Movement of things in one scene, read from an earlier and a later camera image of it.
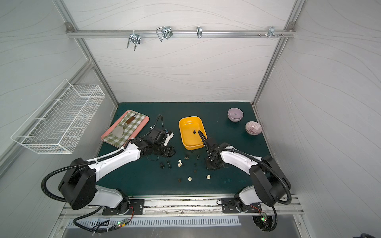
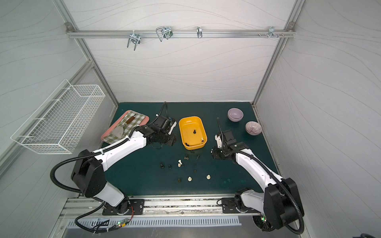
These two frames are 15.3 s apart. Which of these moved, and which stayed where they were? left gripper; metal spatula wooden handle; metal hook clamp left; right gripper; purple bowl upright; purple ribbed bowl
Moved: right gripper; left gripper
Stayed: purple ribbed bowl; purple bowl upright; metal spatula wooden handle; metal hook clamp left
